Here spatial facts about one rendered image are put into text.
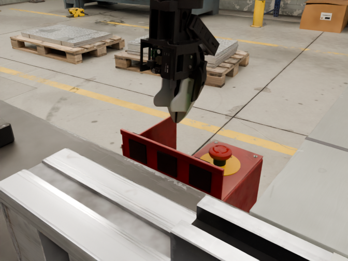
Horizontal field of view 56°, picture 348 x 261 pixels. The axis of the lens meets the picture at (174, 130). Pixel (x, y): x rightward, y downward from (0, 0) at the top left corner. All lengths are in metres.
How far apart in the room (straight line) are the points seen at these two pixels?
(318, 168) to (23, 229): 0.19
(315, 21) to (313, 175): 5.57
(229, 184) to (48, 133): 0.28
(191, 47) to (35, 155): 0.27
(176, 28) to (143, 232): 0.37
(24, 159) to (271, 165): 1.69
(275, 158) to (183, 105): 1.56
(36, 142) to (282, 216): 0.39
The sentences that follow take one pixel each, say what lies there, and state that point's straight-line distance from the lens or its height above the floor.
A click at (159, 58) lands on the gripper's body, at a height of 0.96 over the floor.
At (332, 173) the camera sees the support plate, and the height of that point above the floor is 1.00.
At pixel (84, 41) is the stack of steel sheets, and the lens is 4.02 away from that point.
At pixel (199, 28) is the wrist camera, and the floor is 1.00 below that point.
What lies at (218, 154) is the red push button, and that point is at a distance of 0.55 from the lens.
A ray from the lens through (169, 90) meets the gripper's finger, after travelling 0.59.
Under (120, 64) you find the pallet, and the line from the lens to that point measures 3.56.
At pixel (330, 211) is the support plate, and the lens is 0.17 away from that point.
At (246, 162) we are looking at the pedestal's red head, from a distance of 0.59.
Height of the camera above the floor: 1.11
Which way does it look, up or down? 29 degrees down
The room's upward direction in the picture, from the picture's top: straight up
